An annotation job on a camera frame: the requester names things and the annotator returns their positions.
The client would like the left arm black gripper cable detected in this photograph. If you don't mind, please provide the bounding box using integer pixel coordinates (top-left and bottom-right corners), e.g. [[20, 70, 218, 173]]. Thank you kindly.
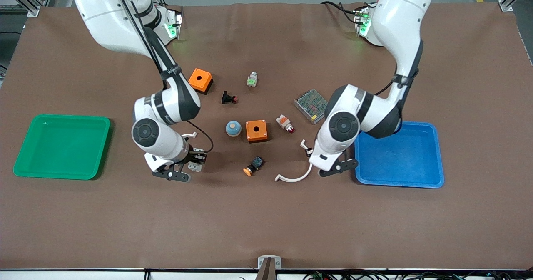
[[374, 43, 423, 98]]

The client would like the white orange red indicator lamp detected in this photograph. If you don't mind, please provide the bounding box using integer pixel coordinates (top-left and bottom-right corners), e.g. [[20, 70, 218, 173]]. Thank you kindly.
[[276, 114, 295, 134]]

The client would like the blue plastic tray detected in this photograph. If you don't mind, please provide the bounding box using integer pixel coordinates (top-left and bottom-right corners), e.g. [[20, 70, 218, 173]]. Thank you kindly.
[[354, 121, 445, 188]]

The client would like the orange-capped black push button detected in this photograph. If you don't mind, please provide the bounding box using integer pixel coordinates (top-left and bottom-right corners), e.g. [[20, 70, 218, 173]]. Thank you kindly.
[[243, 156, 264, 177]]

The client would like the arm black gripper cable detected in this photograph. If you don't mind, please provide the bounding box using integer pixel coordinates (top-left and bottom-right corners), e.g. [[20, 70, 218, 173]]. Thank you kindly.
[[112, 0, 214, 154], [374, 43, 423, 98]]

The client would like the orange box upper left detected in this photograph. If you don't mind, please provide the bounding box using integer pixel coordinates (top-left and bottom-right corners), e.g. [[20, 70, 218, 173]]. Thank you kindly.
[[188, 68, 214, 95]]

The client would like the orange button box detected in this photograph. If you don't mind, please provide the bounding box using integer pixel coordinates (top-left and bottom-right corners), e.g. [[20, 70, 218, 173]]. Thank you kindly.
[[245, 119, 269, 143]]

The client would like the metal mesh power supply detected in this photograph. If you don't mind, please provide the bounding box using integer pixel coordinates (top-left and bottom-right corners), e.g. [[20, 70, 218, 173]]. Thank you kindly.
[[294, 89, 330, 125]]

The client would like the right arm black gripper cable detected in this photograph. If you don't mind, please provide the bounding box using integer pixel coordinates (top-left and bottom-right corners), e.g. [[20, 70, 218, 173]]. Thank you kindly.
[[112, 0, 214, 154]]

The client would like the brown table cover mat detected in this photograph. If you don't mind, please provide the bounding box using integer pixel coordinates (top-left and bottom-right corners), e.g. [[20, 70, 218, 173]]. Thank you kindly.
[[0, 2, 533, 270]]

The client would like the large white curved bracket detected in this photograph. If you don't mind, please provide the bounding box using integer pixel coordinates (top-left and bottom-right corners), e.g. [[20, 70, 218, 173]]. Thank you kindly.
[[274, 139, 314, 183]]

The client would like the green plastic tray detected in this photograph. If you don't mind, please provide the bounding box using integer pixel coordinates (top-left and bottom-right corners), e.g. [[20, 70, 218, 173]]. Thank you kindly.
[[13, 114, 111, 181]]

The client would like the black base cable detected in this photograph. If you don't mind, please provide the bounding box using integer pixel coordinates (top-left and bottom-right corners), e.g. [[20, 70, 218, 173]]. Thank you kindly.
[[320, 0, 369, 23]]

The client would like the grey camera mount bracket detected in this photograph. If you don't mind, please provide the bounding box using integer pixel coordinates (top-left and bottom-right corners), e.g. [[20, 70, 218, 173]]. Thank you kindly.
[[257, 255, 282, 280]]

